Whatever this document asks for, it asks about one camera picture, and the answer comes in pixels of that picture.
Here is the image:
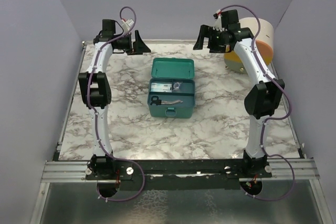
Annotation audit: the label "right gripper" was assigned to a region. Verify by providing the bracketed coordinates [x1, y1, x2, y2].
[193, 25, 226, 54]

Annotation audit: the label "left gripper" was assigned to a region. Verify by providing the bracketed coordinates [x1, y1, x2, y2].
[115, 29, 150, 55]

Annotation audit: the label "blue divided tray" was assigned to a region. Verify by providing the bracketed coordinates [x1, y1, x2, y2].
[147, 78, 196, 108]

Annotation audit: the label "clear crinkled plastic bag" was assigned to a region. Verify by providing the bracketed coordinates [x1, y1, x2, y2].
[172, 82, 182, 92]

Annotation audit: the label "teal medicine kit box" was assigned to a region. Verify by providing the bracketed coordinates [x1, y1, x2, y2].
[148, 58, 195, 119]

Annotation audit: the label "black-handled bandage scissors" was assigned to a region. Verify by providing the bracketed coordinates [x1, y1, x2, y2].
[150, 95, 183, 105]

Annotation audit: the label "light blue gauze packet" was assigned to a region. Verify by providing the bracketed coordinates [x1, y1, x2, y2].
[150, 82, 172, 92]

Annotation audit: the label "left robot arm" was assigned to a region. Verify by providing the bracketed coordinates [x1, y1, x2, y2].
[78, 18, 151, 179]

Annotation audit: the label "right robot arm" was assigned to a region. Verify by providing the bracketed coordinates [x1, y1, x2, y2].
[193, 9, 285, 177]

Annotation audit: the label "round pastel drawer cabinet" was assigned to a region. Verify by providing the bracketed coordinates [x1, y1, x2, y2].
[224, 17, 274, 74]

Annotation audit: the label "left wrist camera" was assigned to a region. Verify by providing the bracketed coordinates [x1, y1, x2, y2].
[121, 18, 134, 34]

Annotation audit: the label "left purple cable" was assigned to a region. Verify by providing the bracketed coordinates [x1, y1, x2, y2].
[87, 6, 145, 204]

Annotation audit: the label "purple cable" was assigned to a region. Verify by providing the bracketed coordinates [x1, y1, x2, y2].
[214, 5, 295, 201]
[87, 6, 145, 204]

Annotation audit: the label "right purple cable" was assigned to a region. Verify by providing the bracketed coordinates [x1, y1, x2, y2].
[214, 5, 295, 201]

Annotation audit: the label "black mounting rail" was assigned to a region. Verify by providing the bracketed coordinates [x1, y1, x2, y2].
[86, 157, 272, 191]

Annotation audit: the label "aluminium frame rail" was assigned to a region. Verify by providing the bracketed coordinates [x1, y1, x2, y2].
[41, 158, 320, 183]

